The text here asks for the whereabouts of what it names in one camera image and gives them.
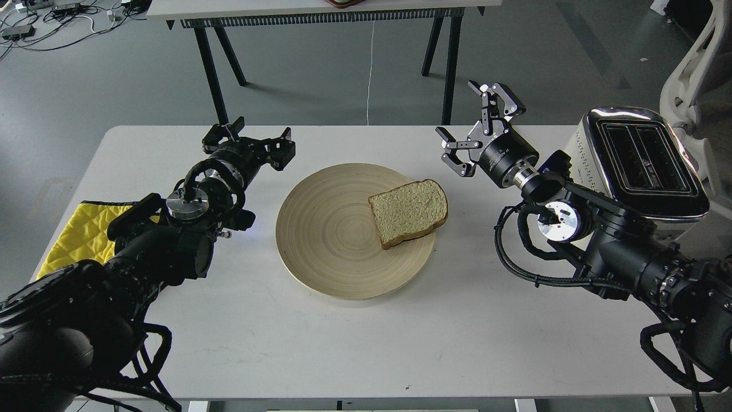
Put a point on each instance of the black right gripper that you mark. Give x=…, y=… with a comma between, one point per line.
x=494, y=146

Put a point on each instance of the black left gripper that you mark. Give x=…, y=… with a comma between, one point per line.
x=248, y=155

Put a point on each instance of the slice of brown bread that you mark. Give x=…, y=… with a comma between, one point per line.
x=409, y=211

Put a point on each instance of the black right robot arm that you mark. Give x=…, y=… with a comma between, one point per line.
x=588, y=218

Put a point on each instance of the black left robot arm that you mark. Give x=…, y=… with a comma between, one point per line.
x=83, y=327

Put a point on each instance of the chrome silver toaster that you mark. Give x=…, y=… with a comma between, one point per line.
x=630, y=154

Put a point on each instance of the round wooden plate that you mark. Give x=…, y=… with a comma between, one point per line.
x=327, y=237

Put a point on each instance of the yellow quilted cloth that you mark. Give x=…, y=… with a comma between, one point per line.
x=84, y=236

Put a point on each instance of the white office chair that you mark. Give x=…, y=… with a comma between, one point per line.
x=695, y=100

